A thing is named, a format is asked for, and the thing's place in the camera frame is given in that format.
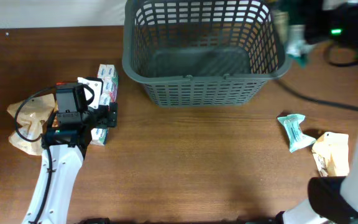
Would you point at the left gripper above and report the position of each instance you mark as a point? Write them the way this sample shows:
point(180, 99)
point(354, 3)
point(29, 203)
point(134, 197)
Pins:
point(107, 117)

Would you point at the green Nescafe coffee bag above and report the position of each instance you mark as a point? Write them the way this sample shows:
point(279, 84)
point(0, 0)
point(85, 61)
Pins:
point(292, 35)

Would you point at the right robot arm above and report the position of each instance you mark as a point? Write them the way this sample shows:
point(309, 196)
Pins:
point(330, 199)

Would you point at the red spaghetti pasta pack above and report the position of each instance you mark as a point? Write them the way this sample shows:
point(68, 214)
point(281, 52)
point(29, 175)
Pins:
point(67, 110)

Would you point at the teal wet wipes pack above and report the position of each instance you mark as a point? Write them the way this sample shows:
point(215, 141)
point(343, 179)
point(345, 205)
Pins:
point(297, 139)

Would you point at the white tissue multipack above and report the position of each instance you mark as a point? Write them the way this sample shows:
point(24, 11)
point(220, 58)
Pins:
point(110, 79)

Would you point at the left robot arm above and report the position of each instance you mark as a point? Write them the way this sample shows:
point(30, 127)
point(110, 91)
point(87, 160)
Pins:
point(64, 143)

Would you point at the beige snack bag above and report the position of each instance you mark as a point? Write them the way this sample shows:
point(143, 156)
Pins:
point(331, 154)

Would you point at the grey plastic basket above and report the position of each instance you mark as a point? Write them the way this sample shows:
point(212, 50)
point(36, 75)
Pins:
point(201, 53)

